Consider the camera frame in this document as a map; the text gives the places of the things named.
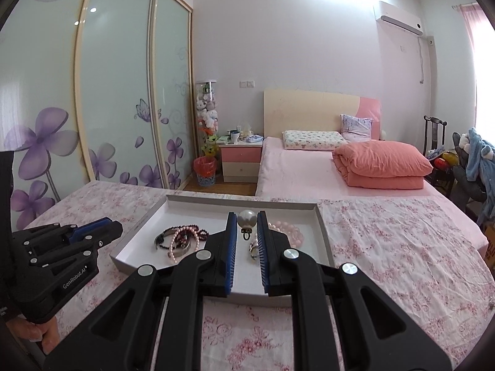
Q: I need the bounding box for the blue waste basket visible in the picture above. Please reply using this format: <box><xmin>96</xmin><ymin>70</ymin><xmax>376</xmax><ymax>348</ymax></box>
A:
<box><xmin>193</xmin><ymin>156</ymin><xmax>217</xmax><ymax>187</ymax></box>

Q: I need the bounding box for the grey cardboard box tray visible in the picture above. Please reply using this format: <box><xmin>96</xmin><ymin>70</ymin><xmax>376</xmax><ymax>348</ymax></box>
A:
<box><xmin>109</xmin><ymin>194</ymin><xmax>336</xmax><ymax>310</ymax></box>

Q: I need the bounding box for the cream patterned pillow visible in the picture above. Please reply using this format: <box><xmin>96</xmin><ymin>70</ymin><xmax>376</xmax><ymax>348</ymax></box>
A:
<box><xmin>282</xmin><ymin>130</ymin><xmax>349</xmax><ymax>151</ymax></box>

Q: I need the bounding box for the dark wooden chair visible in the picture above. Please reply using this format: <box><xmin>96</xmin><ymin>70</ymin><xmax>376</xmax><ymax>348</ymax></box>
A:
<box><xmin>423</xmin><ymin>115</ymin><xmax>449</xmax><ymax>160</ymax></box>

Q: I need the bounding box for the air conditioner cable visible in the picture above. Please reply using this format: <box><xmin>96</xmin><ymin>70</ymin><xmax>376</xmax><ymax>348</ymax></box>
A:
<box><xmin>419</xmin><ymin>36</ymin><xmax>427</xmax><ymax>85</ymax></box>

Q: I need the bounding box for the red and yellow toy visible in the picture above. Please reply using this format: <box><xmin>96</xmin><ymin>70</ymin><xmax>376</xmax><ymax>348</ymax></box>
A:
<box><xmin>433</xmin><ymin>151</ymin><xmax>455</xmax><ymax>171</ymax></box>

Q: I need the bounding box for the pink nightstand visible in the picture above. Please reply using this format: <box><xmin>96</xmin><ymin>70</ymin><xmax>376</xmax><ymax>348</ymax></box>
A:
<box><xmin>217</xmin><ymin>137</ymin><xmax>265</xmax><ymax>184</ymax></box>

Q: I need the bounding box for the thin silver bangle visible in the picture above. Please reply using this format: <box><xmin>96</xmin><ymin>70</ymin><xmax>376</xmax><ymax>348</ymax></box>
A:
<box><xmin>155</xmin><ymin>227</ymin><xmax>193</xmax><ymax>254</ymax></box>

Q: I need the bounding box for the clear plush toy tube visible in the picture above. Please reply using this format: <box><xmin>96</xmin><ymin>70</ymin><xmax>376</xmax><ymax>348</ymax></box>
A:
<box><xmin>194</xmin><ymin>80</ymin><xmax>219</xmax><ymax>159</ymax></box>

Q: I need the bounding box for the grey padded chair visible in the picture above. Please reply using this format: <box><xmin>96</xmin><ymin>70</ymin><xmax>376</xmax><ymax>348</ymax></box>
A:
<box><xmin>450</xmin><ymin>131</ymin><xmax>489</xmax><ymax>217</ymax></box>

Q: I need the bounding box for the dark red bead bracelet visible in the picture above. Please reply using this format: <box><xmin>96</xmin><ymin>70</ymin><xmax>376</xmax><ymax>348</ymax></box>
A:
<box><xmin>159</xmin><ymin>226</ymin><xmax>210</xmax><ymax>252</ymax></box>

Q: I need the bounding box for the pink floral bedsheet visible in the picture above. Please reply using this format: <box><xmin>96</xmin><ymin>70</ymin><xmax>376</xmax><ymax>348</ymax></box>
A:
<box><xmin>22</xmin><ymin>180</ymin><xmax>495</xmax><ymax>371</ymax></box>

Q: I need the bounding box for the person's left hand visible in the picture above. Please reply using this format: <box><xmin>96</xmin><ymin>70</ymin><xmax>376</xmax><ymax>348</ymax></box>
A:
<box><xmin>8</xmin><ymin>317</ymin><xmax>59</xmax><ymax>355</ymax></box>

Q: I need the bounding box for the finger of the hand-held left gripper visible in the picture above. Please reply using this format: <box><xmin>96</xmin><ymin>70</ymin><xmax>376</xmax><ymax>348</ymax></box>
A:
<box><xmin>13</xmin><ymin>218</ymin><xmax>123</xmax><ymax>251</ymax></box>
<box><xmin>26</xmin><ymin>238</ymin><xmax>117</xmax><ymax>267</ymax></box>

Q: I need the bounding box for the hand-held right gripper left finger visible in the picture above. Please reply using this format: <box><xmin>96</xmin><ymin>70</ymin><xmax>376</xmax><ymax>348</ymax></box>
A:
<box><xmin>42</xmin><ymin>212</ymin><xmax>237</xmax><ymax>371</ymax></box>

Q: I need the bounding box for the flower print sliding wardrobe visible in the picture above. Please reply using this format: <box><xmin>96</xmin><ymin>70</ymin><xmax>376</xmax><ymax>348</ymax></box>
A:
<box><xmin>0</xmin><ymin>0</ymin><xmax>194</xmax><ymax>236</ymax></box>

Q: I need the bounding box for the folded salmon quilt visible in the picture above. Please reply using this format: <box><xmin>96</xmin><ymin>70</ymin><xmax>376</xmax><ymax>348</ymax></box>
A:
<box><xmin>332</xmin><ymin>140</ymin><xmax>434</xmax><ymax>190</ymax></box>

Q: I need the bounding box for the pink bed mattress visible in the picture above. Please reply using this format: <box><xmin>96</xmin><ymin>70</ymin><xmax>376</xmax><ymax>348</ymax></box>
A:
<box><xmin>256</xmin><ymin>136</ymin><xmax>486</xmax><ymax>236</ymax></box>

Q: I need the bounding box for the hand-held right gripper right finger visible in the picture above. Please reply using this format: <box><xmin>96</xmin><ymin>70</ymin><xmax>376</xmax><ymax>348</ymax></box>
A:
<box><xmin>257</xmin><ymin>211</ymin><xmax>453</xmax><ymax>371</ymax></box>

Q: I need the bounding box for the white air conditioner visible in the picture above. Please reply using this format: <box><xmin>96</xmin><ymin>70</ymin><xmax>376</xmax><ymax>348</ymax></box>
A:
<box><xmin>373</xmin><ymin>1</ymin><xmax>424</xmax><ymax>38</ymax></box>

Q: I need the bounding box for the small pink pearl bracelet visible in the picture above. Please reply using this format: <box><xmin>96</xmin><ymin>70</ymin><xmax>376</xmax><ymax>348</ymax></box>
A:
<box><xmin>167</xmin><ymin>224</ymin><xmax>202</xmax><ymax>266</ymax></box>

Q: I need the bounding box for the purple patterned pillow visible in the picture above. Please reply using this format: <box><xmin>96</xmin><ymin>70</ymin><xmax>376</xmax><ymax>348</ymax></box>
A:
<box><xmin>340</xmin><ymin>114</ymin><xmax>374</xmax><ymax>142</ymax></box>

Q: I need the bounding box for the pearl charm pendant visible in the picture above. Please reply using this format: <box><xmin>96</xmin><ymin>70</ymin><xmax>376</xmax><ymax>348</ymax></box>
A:
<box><xmin>237</xmin><ymin>209</ymin><xmax>257</xmax><ymax>237</ymax></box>

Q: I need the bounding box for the cream and pink headboard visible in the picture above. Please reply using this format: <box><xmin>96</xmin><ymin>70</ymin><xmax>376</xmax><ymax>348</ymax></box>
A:
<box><xmin>264</xmin><ymin>89</ymin><xmax>383</xmax><ymax>140</ymax></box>

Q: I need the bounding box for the large pink bead bracelet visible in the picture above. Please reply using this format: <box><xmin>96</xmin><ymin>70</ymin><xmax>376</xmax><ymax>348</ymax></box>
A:
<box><xmin>268</xmin><ymin>220</ymin><xmax>312</xmax><ymax>247</ymax></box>

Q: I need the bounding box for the pink curtain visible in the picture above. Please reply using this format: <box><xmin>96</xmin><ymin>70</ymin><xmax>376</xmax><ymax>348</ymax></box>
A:
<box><xmin>458</xmin><ymin>3</ymin><xmax>493</xmax><ymax>86</ymax></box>

